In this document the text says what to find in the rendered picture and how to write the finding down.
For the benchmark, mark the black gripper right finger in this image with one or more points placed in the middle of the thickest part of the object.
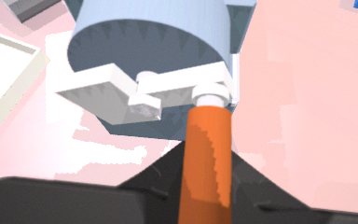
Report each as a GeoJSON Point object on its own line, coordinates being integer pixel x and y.
{"type": "Point", "coordinates": [255, 199]}

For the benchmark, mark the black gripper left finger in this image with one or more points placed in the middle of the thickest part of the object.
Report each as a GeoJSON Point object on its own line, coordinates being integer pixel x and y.
{"type": "Point", "coordinates": [150, 197]}

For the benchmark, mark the grey hollow cylinder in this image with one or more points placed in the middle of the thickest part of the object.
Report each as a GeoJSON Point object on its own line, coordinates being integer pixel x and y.
{"type": "Point", "coordinates": [24, 10]}

